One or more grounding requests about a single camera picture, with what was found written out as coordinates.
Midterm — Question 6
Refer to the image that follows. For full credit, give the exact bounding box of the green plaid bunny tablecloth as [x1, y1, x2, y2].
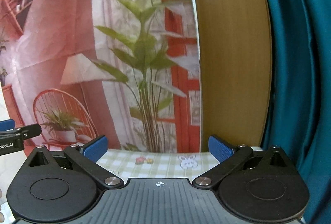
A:
[97, 149, 219, 181]

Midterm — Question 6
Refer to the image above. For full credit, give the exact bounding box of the yellow wooden panel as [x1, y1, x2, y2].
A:
[194, 0, 272, 151]

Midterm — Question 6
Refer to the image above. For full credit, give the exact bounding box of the printed room scene backdrop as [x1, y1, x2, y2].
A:
[1, 0, 201, 153]

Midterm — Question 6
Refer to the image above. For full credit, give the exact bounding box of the teal curtain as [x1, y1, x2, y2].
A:
[262, 0, 330, 223]

